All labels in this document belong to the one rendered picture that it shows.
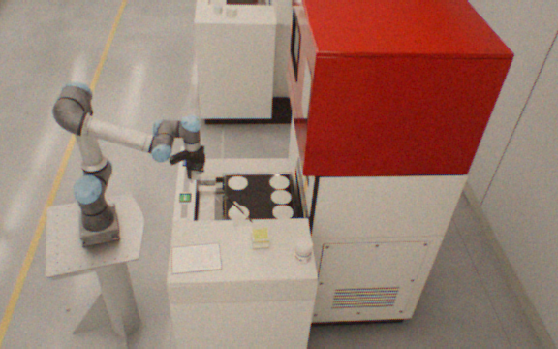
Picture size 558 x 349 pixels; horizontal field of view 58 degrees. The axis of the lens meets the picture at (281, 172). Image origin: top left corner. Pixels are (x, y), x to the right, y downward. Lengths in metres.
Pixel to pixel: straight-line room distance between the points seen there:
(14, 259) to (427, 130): 2.73
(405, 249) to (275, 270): 0.79
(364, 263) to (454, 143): 0.82
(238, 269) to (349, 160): 0.65
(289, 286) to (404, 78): 0.96
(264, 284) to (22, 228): 2.20
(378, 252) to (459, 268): 1.14
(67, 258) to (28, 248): 1.27
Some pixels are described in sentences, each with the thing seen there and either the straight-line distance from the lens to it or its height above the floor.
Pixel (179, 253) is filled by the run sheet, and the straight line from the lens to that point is 2.23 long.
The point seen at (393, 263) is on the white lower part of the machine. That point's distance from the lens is 2.74.
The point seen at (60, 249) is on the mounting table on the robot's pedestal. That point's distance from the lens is 2.56.
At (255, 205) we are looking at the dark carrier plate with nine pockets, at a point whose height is 0.90.
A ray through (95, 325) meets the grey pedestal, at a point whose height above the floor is 0.05.
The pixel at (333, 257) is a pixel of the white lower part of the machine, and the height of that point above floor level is 0.68.
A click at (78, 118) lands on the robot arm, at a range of 2.11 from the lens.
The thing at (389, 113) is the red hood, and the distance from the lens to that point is 2.06.
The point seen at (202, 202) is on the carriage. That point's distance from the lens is 2.56.
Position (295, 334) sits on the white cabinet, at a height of 0.54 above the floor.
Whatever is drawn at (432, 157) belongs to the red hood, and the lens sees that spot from 2.27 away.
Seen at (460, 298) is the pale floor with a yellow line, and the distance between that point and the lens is 3.53.
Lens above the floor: 2.67
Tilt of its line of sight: 41 degrees down
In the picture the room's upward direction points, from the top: 4 degrees clockwise
